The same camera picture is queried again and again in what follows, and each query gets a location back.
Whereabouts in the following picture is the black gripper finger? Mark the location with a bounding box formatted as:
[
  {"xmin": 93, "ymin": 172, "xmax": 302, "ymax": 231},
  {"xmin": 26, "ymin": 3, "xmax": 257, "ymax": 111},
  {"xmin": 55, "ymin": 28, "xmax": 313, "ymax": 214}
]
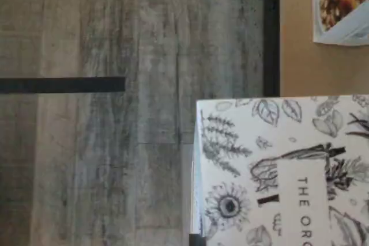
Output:
[{"xmin": 189, "ymin": 233, "xmax": 208, "ymax": 246}]

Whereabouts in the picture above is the purely elizabeth yellow granola package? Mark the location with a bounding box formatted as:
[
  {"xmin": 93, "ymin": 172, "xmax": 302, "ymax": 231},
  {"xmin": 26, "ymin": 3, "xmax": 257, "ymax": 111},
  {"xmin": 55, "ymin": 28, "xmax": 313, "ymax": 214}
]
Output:
[{"xmin": 312, "ymin": 0, "xmax": 369, "ymax": 47}]

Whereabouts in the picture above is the white box yellow strip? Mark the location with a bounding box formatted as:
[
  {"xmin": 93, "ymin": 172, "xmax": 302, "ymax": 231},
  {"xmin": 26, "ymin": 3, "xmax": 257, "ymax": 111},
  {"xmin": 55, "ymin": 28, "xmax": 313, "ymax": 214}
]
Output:
[{"xmin": 191, "ymin": 94, "xmax": 369, "ymax": 246}]

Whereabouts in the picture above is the black flat floor bar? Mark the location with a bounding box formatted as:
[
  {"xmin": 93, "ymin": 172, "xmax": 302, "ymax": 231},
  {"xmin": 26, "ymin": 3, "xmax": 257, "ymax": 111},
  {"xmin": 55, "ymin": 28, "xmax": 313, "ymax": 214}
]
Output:
[{"xmin": 0, "ymin": 77, "xmax": 126, "ymax": 94}]

